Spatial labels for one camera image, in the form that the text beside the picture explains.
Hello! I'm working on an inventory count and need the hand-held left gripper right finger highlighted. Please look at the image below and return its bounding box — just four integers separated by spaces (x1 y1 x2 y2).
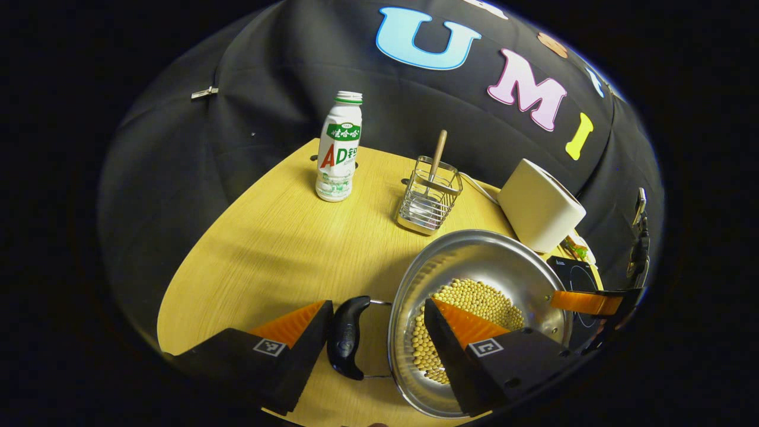
423 297 579 418

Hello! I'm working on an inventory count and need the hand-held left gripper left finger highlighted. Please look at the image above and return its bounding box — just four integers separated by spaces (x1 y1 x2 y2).
163 299 334 416

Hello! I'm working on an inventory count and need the black induction cooktop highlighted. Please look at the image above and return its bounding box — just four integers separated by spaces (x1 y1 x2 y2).
546 256 603 352

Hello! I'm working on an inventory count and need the steel pot with black handle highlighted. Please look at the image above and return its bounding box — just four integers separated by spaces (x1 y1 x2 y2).
327 230 575 419

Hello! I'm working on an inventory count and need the pile of soybeans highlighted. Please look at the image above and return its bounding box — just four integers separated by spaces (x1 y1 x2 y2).
411 279 526 385

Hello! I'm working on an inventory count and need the white toaster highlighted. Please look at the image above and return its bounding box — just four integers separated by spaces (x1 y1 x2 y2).
497 158 587 254

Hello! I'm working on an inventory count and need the white drink bottle green label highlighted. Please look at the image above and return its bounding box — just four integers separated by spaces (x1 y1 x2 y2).
315 91 363 203

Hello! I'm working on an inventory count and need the black backdrop cloth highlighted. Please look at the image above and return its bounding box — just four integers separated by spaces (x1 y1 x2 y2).
98 0 665 350

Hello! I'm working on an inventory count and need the wire mesh utensil basket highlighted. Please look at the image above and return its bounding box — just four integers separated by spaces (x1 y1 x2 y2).
396 155 464 236

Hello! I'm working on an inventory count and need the white toaster cable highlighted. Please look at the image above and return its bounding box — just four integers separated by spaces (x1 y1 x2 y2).
460 172 502 206

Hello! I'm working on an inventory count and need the wooden-handled spoon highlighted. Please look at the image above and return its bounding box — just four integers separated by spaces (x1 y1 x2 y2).
415 129 449 202

